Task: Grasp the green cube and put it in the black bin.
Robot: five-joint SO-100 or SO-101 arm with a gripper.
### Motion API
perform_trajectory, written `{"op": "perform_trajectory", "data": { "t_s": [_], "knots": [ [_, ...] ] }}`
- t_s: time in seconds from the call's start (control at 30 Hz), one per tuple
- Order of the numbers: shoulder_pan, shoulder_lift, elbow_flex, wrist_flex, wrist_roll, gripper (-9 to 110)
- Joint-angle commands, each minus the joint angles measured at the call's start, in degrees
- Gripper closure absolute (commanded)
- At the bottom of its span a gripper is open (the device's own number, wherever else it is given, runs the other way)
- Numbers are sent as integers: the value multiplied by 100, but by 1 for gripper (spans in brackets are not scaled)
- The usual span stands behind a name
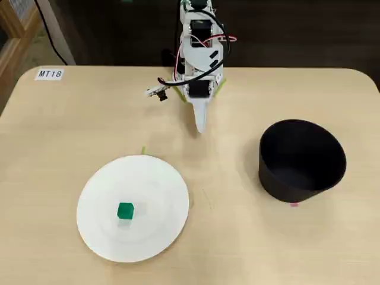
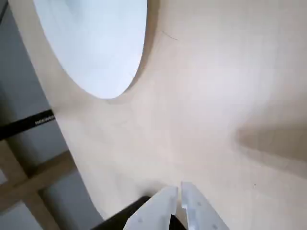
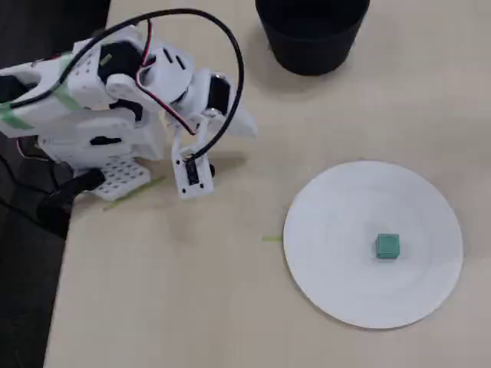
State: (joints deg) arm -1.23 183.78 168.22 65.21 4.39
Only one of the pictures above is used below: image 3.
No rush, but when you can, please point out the green tape band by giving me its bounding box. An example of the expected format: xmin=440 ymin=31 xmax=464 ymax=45
xmin=0 ymin=101 xmax=34 ymax=130
xmin=57 ymin=53 xmax=84 ymax=111

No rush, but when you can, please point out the black table clamp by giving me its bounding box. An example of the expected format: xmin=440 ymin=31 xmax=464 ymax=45
xmin=36 ymin=168 xmax=107 ymax=235

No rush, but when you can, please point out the long green tape strip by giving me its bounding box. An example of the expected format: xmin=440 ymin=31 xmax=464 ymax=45
xmin=102 ymin=176 xmax=166 ymax=212

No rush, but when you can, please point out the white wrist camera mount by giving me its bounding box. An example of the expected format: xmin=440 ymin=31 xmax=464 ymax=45
xmin=170 ymin=114 xmax=216 ymax=201

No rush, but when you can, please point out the black round bin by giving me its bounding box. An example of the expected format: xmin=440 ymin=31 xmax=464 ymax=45
xmin=255 ymin=0 xmax=371 ymax=76

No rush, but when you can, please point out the red white gripper wire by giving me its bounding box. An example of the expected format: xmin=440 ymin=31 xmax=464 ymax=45
xmin=134 ymin=18 xmax=199 ymax=136

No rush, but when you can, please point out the thick black camera cable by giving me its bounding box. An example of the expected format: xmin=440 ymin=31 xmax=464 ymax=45
xmin=7 ymin=9 xmax=246 ymax=160

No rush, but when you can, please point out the white paper plate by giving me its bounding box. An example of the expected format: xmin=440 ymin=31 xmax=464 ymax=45
xmin=282 ymin=159 xmax=464 ymax=330

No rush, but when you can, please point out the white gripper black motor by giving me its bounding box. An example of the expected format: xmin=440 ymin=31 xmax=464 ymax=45
xmin=180 ymin=67 xmax=258 ymax=138

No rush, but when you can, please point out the green cube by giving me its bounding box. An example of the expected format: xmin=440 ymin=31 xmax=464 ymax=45
xmin=374 ymin=232 xmax=402 ymax=261

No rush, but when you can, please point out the white perforated base plate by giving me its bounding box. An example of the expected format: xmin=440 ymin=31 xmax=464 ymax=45
xmin=91 ymin=156 xmax=153 ymax=201

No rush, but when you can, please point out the red white base wire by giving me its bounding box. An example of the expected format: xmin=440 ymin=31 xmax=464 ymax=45
xmin=15 ymin=137 xmax=51 ymax=164

